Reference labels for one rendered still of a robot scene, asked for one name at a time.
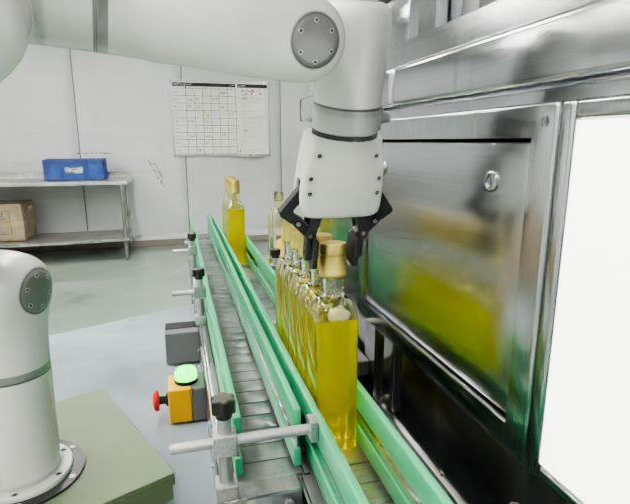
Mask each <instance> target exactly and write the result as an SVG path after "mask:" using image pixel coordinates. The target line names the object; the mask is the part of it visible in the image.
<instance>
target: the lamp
mask: <svg viewBox="0 0 630 504"><path fill-rule="evenodd" d="M197 381H198V375H197V369H196V368H195V367H194V366H192V365H182V366H179V367H178V368H177V369H176V370H175V372H174V383H175V384H176V385H179V386H189V385H192V384H194V383H196V382H197Z"/></svg>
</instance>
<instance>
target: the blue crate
mask: <svg viewBox="0 0 630 504"><path fill-rule="evenodd" d="M42 167H43V178H44V180H46V181H75V180H104V179H106V178H107V177H108V172H107V162H106V158H70V159H44V160H42Z"/></svg>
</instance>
